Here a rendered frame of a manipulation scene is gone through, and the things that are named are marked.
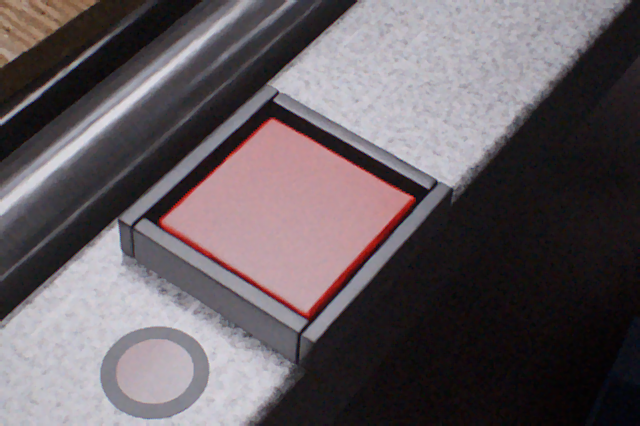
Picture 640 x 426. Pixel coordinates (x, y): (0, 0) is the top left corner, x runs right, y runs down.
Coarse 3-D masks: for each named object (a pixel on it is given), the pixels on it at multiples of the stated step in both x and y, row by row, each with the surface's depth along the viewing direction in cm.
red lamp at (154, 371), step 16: (128, 352) 38; (144, 352) 39; (160, 352) 39; (176, 352) 39; (128, 368) 38; (144, 368) 38; (160, 368) 38; (176, 368) 38; (192, 368) 38; (128, 384) 38; (144, 384) 38; (160, 384) 38; (176, 384) 38; (144, 400) 37; (160, 400) 38
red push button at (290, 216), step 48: (288, 144) 43; (192, 192) 41; (240, 192) 41; (288, 192) 41; (336, 192) 41; (384, 192) 41; (192, 240) 40; (240, 240) 40; (288, 240) 40; (336, 240) 40; (384, 240) 41; (288, 288) 39; (336, 288) 39
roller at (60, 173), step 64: (256, 0) 48; (320, 0) 50; (128, 64) 46; (192, 64) 46; (256, 64) 48; (64, 128) 44; (128, 128) 44; (192, 128) 46; (0, 192) 42; (64, 192) 42; (128, 192) 44; (0, 256) 41; (64, 256) 42; (0, 320) 41
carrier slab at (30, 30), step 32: (0, 0) 45; (32, 0) 45; (64, 0) 45; (96, 0) 45; (128, 0) 47; (0, 32) 44; (32, 32) 44; (64, 32) 45; (96, 32) 46; (0, 64) 43; (32, 64) 44; (0, 96) 44
